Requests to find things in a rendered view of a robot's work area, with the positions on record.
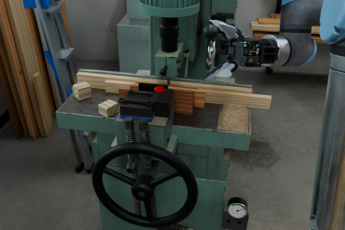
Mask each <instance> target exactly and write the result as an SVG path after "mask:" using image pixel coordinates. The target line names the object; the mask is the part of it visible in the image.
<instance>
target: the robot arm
mask: <svg viewBox="0 0 345 230"><path fill-rule="evenodd" d="M209 22H210V24H213V25H215V26H216V27H217V28H218V31H220V32H221V33H222V36H223V37H224V39H219V40H218V41H217V50H216V52H217V54H220V55H226V56H227V58H228V60H229V61H230V62H229V63H228V62H225V61H222V62H221V63H220V64H219V66H218V67H217V68H215V69H213V70H212V71H211V72H209V73H207V74H206V75H205V77H204V79H205V80H213V79H217V78H225V79H226V78H229V77H231V76H232V72H234V71H235V70H236V69H237V68H238V66H239V65H240V66H242V67H261V65H263V66H265V67H271V69H273V68H274V66H276V67H279V66H294V67H297V66H302V65H306V64H308V63H310V62H311V61H312V60H313V58H314V57H315V55H316V51H317V45H316V42H315V40H314V39H313V38H312V37H311V32H312V26H320V28H319V33H320V37H321V39H322V40H323V41H324V42H326V43H328V44H331V47H330V56H331V62H330V70H329V78H328V85H327V93H326V98H325V106H324V113H323V121H322V129H321V136H320V144H319V152H318V159H317V167H316V175H315V182H314V190H313V197H312V205H311V213H310V220H309V229H308V230H345V0H282V3H281V16H280V30H279V35H266V36H264V37H263V38H262V39H260V40H258V39H251V38H245V37H244V36H243V35H242V33H241V31H240V30H239V29H238V28H236V27H234V26H231V25H228V24H227V23H224V22H221V21H218V20H209ZM257 63H259V65H258V64H257Z"/></svg>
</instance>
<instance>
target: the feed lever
mask: <svg viewBox="0 0 345 230"><path fill-rule="evenodd" d="M226 18H227V16H226V15H222V14H218V15H212V16H211V20H218V21H221V22H224V23H226ZM218 33H219V34H222V33H221V32H220V31H218V28H217V27H216V26H215V25H213V24H209V25H207V26H205V28H204V30H203V34H204V36H205V37H206V38H207V39H209V40H212V39H215V38H216V37H217V35H218Z"/></svg>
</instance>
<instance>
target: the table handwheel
mask: <svg viewBox="0 0 345 230"><path fill-rule="evenodd" d="M126 154H144V155H149V156H152V157H155V158H158V159H160V160H162V161H164V162H166V163H168V164H169V165H170V166H172V167H173V168H174V169H175V170H174V171H172V172H170V173H168V174H166V175H164V176H161V177H159V178H157V179H154V178H155V175H156V172H157V169H158V166H159V163H160V161H158V160H151V161H152V167H151V168H146V169H144V170H143V173H142V175H139V176H137V177H136V179H132V178H130V177H127V176H125V175H123V174H120V173H118V172H116V171H114V170H112V169H110V168H108V167H106V165H107V164H108V163H109V162H110V161H111V160H113V159H114V158H116V157H119V156H122V155H126ZM103 173H105V174H108V175H110V176H112V177H115V178H117V179H119V180H121V181H123V182H125V183H127V184H129V185H131V186H132V189H131V193H132V195H133V196H134V197H135V198H136V199H138V200H140V201H144V206H145V210H146V217H144V216H140V215H136V214H133V213H131V212H129V211H127V210H125V209H124V208H122V207H120V206H119V205H118V204H116V203H115V202H114V201H113V200H112V198H111V197H110V196H109V195H108V193H107V192H106V190H105V187H104V184H103V178H102V176H103ZM180 175H181V177H182V178H183V180H184V182H185V184H186V187H187V199H186V202H185V204H184V205H183V207H182V208H181V209H180V210H178V211H177V212H175V213H174V214H171V215H169V216H165V217H157V218H153V216H152V212H151V207H150V200H151V199H152V198H153V196H154V192H155V189H156V186H157V185H159V184H161V183H163V182H165V181H168V180H170V179H172V178H175V177H177V176H180ZM92 184H93V188H94V191H95V193H96V195H97V197H98V199H99V200H100V202H101V203H102V204H103V205H104V206H105V207H106V208H107V209H108V210H109V211H110V212H111V213H112V214H114V215H115V216H117V217H118V218H120V219H122V220H124V221H126V222H128V223H131V224H134V225H137V226H142V227H150V228H161V227H167V226H171V225H174V224H177V223H179V222H181V221H183V220H184V219H185V218H187V217H188V216H189V215H190V214H191V212H192V211H193V210H194V208H195V206H196V203H197V200H198V186H197V182H196V179H195V177H194V175H193V173H192V171H191V170H190V169H189V167H188V166H187V165H186V164H185V163H184V162H183V161H182V160H181V159H180V158H179V157H177V156H176V155H174V154H173V153H172V152H170V151H168V150H166V149H164V148H162V147H159V146H156V145H152V144H148V143H139V142H132V143H124V144H119V145H116V146H114V147H112V148H110V149H108V150H107V151H105V152H104V153H103V154H102V155H101V156H100V157H99V158H98V159H97V161H96V163H95V165H94V167H93V171H92Z"/></svg>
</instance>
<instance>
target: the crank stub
mask: <svg viewBox="0 0 345 230"><path fill-rule="evenodd" d="M138 161H139V155H138V154H133V155H132V157H131V158H130V160H129V161H128V163H127V165H126V171H127V172H128V173H133V172H135V170H136V168H137V165H138Z"/></svg>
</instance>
